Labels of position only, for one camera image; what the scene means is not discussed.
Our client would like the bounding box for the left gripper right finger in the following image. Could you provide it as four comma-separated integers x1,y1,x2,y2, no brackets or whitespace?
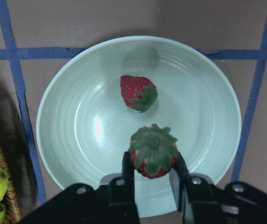
169,154,218,224

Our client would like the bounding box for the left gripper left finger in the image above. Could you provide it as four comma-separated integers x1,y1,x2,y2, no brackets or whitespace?
100,152,140,224

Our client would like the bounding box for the strawberry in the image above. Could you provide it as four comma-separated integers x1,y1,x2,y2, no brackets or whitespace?
120,75,158,113
128,124,178,179

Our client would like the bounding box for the light green plate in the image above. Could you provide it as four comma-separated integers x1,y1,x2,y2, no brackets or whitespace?
35,35,242,218

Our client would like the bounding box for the brown wicker basket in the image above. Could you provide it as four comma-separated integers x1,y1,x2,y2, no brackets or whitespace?
0,115,23,224

